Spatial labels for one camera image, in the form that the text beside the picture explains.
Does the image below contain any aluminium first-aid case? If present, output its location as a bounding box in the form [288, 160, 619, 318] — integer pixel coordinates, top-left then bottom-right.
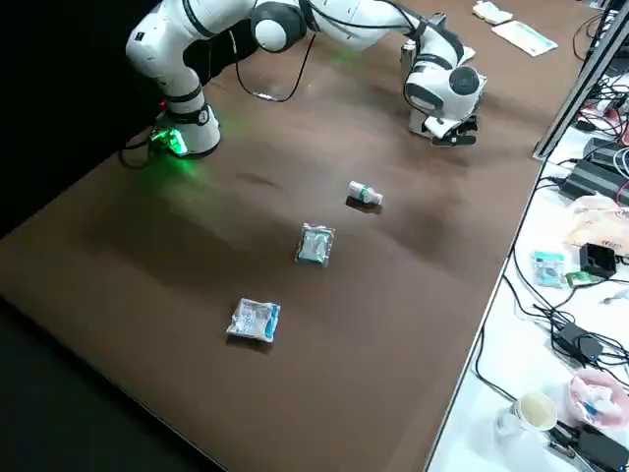
[400, 13, 490, 135]

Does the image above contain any white disinfectant bottle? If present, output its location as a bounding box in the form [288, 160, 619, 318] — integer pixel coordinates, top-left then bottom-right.
[347, 179, 385, 207]

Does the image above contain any clear bag of bandages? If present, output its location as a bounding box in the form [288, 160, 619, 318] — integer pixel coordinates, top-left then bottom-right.
[294, 221, 338, 269]

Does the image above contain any small black open box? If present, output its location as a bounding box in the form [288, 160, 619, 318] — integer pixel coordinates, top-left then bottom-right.
[578, 242, 618, 279]

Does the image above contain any white blue gauze packet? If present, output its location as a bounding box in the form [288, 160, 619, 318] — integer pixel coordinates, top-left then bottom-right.
[225, 296, 283, 344]

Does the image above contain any long blue white packet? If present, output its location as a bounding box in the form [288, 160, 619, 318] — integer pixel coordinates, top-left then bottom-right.
[490, 20, 559, 57]

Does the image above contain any white hinged pill box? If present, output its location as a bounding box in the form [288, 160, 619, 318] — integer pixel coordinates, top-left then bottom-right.
[472, 1, 513, 26]

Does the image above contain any black power supply box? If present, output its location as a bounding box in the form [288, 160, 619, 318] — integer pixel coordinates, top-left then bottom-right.
[561, 155, 629, 206]

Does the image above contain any small blue white packet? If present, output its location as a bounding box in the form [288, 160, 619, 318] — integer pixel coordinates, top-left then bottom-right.
[530, 249, 567, 290]

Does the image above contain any beige plastic bag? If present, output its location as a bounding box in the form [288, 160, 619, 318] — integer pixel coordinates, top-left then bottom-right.
[562, 193, 629, 255]

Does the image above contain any white side table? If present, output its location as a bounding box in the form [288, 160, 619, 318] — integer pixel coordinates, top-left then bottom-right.
[425, 73, 629, 472]

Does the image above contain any black charger brick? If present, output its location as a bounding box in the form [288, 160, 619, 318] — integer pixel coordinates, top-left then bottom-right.
[551, 322, 604, 366]

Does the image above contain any pink bowl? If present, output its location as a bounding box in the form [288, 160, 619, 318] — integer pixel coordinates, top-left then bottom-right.
[567, 368, 629, 430]

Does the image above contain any paper cup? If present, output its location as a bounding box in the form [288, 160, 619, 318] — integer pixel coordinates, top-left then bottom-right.
[509, 390, 559, 433]

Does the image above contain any clear plastic cup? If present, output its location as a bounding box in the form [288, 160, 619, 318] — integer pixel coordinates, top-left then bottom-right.
[494, 400, 523, 441]

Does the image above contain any black flat device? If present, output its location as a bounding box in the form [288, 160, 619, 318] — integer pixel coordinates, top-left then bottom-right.
[572, 421, 629, 472]

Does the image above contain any aluminium frame post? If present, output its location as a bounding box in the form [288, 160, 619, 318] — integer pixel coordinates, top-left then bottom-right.
[533, 0, 629, 161]

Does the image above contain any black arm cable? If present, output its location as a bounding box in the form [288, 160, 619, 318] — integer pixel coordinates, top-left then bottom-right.
[233, 24, 316, 103]

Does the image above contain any black foot cable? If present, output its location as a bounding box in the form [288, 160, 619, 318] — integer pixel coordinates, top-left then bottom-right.
[119, 130, 163, 169]

